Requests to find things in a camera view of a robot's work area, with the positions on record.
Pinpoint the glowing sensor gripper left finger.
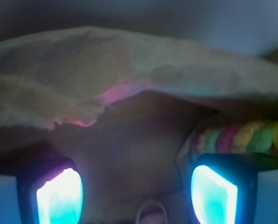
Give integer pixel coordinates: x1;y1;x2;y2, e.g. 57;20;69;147
0;158;84;224

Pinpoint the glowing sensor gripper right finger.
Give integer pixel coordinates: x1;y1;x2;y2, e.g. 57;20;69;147
190;153;278;224

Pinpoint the multicolored twisted rope toy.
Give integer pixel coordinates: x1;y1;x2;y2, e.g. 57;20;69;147
190;121;278;157

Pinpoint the pink plush toy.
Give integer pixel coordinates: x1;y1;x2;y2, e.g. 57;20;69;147
135;199;168;224

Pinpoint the brown paper bag liner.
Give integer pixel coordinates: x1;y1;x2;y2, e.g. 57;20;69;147
0;27;278;224

